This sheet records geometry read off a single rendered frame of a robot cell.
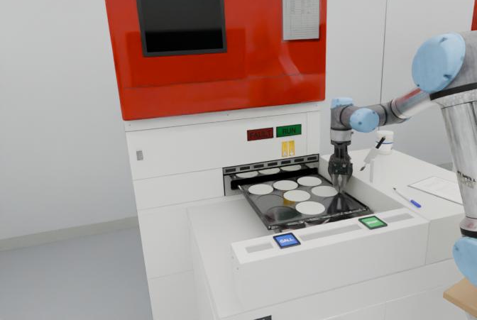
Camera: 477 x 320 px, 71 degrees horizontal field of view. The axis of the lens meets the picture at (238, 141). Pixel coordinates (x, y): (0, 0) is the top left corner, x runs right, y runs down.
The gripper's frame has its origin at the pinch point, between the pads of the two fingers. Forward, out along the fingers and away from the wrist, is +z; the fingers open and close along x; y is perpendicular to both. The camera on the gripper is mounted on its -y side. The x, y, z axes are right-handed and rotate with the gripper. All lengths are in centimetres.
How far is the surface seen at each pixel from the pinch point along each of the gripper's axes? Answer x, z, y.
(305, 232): -5.6, -4.7, 42.4
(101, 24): -178, -76, -83
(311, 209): -7.8, 1.3, 17.2
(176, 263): -66, 35, 18
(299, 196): -14.1, 1.3, 7.6
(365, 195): 9.2, -0.4, 4.7
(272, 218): -19.2, 1.4, 26.5
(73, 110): -202, -15, -66
